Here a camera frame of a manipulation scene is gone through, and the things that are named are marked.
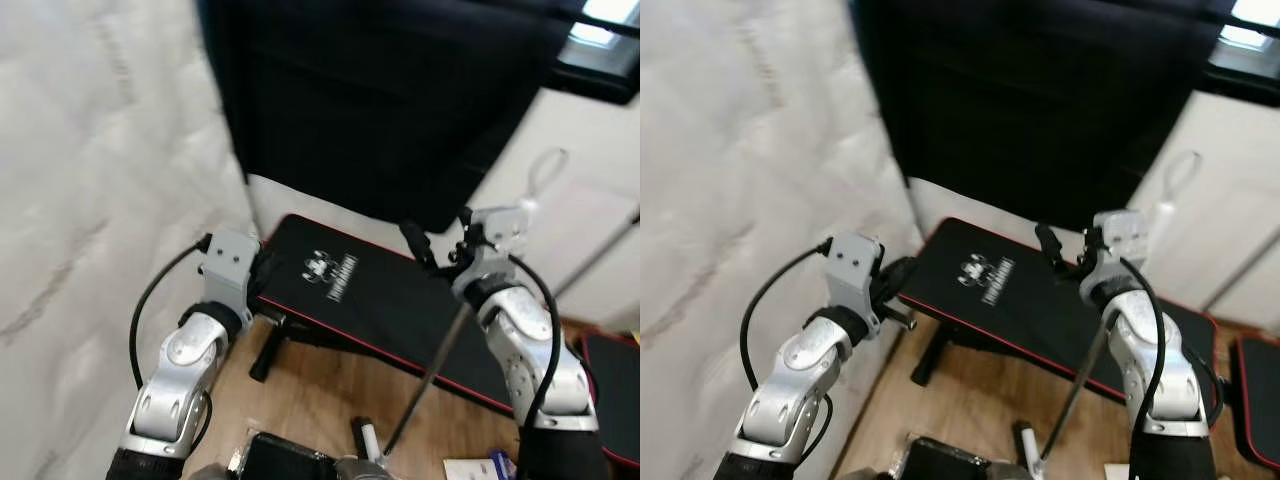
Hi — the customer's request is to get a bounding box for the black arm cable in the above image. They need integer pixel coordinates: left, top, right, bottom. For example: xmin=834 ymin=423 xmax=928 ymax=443
xmin=1120 ymin=258 xmax=1226 ymax=433
xmin=740 ymin=238 xmax=836 ymax=463
xmin=508 ymin=255 xmax=563 ymax=431
xmin=128 ymin=235 xmax=214 ymax=456

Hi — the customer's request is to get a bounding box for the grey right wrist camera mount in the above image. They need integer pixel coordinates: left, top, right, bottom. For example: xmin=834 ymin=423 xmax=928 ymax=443
xmin=470 ymin=207 xmax=531 ymax=291
xmin=1090 ymin=210 xmax=1151 ymax=291

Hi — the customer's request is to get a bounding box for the window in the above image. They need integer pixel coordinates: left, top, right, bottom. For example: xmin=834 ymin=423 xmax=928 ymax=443
xmin=558 ymin=0 xmax=641 ymax=101
xmin=1205 ymin=0 xmax=1280 ymax=96

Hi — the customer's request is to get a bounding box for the large black panel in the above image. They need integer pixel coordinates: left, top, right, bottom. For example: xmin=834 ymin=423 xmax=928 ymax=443
xmin=850 ymin=0 xmax=1280 ymax=233
xmin=200 ymin=0 xmax=641 ymax=233

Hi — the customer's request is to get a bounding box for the black red-trimmed workout bench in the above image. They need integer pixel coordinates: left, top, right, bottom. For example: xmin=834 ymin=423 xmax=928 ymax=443
xmin=897 ymin=217 xmax=1280 ymax=471
xmin=250 ymin=213 xmax=641 ymax=471

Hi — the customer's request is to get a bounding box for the white padded panel with strap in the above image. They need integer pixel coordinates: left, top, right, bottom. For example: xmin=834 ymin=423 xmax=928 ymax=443
xmin=1125 ymin=90 xmax=1280 ymax=331
xmin=470 ymin=88 xmax=641 ymax=331

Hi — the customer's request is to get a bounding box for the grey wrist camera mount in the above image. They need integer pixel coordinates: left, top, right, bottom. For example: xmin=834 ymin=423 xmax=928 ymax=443
xmin=200 ymin=230 xmax=263 ymax=311
xmin=825 ymin=233 xmax=886 ymax=336
xmin=1090 ymin=210 xmax=1151 ymax=291
xmin=470 ymin=207 xmax=531 ymax=291

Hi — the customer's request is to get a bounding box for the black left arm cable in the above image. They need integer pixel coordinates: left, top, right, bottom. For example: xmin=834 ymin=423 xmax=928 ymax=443
xmin=128 ymin=235 xmax=214 ymax=456
xmin=740 ymin=238 xmax=836 ymax=463

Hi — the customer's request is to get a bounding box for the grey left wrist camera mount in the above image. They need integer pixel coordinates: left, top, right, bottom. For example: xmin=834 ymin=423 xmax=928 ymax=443
xmin=200 ymin=230 xmax=263 ymax=311
xmin=825 ymin=233 xmax=886 ymax=336

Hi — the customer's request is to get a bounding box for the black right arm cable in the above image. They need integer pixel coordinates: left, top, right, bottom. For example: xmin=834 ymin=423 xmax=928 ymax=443
xmin=1120 ymin=258 xmax=1226 ymax=433
xmin=508 ymin=255 xmax=563 ymax=431

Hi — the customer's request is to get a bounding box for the white quilted mattress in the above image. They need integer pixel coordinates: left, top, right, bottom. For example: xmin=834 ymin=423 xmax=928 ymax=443
xmin=640 ymin=0 xmax=923 ymax=480
xmin=0 ymin=0 xmax=259 ymax=480

